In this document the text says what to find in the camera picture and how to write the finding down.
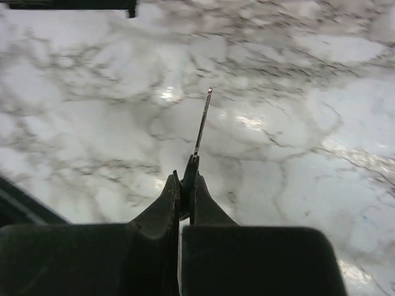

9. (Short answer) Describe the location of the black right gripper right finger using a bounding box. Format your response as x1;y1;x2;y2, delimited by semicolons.
181;177;346;295

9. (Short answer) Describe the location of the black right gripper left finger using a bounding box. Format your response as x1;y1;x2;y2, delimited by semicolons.
1;174;180;295

